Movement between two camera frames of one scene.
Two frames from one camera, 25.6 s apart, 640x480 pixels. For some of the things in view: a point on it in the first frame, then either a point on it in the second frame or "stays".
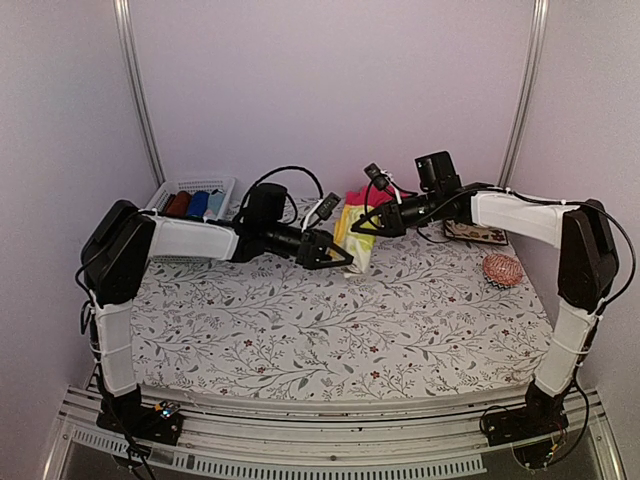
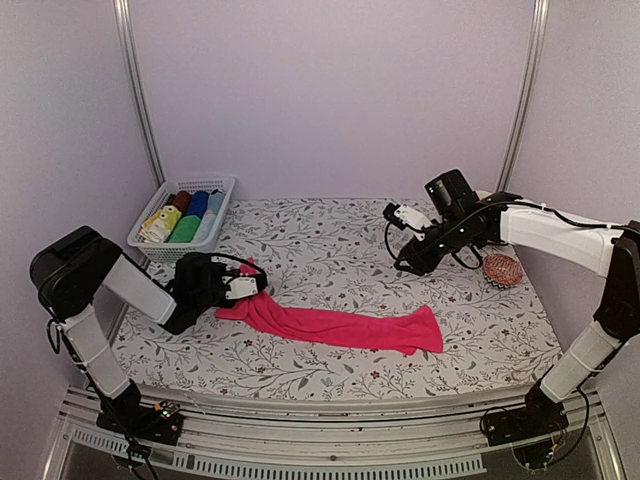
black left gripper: [312, 254] -> [221, 268]
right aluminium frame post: [528, 96] stays
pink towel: [375, 196] -> [413, 329]
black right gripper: [392, 219] -> [422, 262]
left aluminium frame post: [123, 19] stays
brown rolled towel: [179, 204] stays
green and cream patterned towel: [360, 246] -> [157, 227]
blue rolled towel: [198, 203] stays
